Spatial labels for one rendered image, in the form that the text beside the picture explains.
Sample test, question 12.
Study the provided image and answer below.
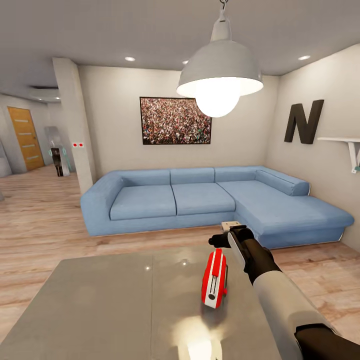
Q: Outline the radio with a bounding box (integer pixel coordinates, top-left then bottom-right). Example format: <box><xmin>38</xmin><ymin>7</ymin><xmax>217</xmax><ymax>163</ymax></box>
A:
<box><xmin>201</xmin><ymin>247</ymin><xmax>229</xmax><ymax>309</ymax></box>

